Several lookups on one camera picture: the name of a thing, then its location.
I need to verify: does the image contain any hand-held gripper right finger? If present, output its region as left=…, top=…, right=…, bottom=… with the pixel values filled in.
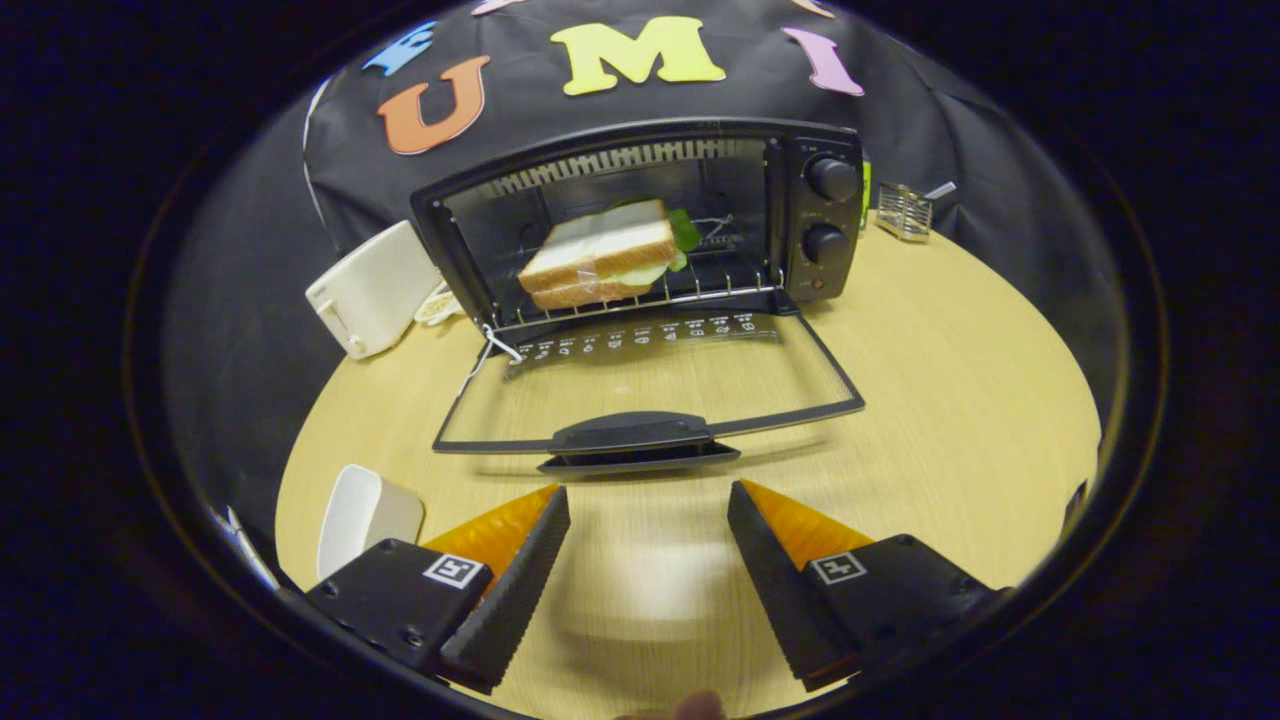
left=726, top=479, right=1006, bottom=691

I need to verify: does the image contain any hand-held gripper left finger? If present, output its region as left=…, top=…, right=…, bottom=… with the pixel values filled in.
left=305, top=485, right=572, bottom=694

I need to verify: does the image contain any black toaster oven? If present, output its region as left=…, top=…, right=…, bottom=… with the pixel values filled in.
left=410, top=117, right=867, bottom=476

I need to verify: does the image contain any sandwich with lettuce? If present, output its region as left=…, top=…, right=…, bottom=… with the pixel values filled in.
left=517, top=197, right=703, bottom=311

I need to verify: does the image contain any white pop-up toaster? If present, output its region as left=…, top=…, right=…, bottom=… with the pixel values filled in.
left=305, top=220, right=443, bottom=361

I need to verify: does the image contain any white oblong dish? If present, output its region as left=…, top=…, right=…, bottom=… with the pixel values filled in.
left=316, top=464, right=426, bottom=583

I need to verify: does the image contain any small cream snack tray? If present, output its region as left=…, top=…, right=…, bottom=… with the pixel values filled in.
left=414, top=280, right=466, bottom=327

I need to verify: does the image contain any white string tie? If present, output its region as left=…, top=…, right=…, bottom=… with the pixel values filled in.
left=470, top=322, right=525, bottom=386

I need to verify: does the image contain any wire mesh basket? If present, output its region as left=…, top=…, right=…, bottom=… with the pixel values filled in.
left=876, top=182, right=935, bottom=244

